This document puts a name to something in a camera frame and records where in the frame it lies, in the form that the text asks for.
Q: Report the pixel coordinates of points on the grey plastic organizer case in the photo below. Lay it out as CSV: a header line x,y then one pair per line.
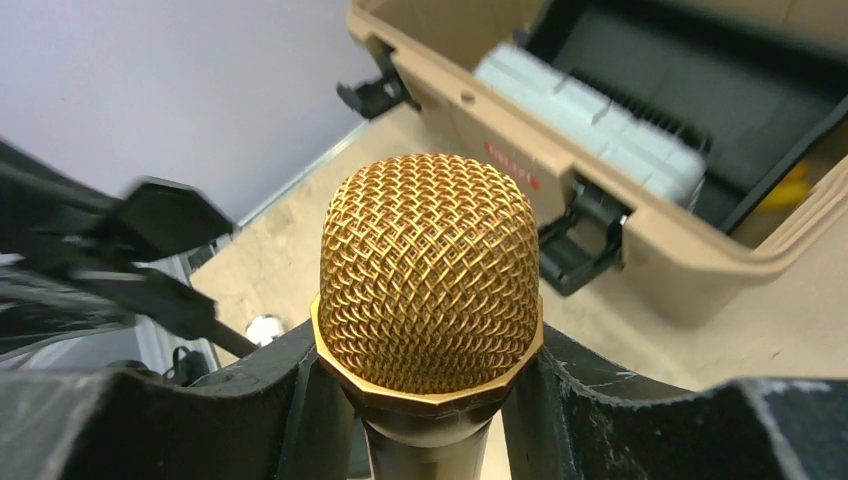
x,y
648,146

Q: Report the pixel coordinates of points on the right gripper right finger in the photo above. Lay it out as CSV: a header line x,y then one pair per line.
x,y
572,414

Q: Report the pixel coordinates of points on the black toolbox tray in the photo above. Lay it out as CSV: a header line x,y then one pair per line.
x,y
753,99

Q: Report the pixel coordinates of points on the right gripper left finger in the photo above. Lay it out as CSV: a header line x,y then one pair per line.
x,y
275,414

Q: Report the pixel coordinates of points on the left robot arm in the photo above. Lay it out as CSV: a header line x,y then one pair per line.
x,y
57,213

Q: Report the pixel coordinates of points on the tan plastic toolbox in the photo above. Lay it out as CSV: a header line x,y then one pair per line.
x,y
592,217

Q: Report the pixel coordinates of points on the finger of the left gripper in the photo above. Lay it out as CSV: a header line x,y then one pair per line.
x,y
170,303
159,219

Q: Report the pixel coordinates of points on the yellow tool in toolbox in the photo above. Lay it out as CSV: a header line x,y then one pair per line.
x,y
789,192

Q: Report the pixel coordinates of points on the gold microphone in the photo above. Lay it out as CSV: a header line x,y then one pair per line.
x,y
428,307

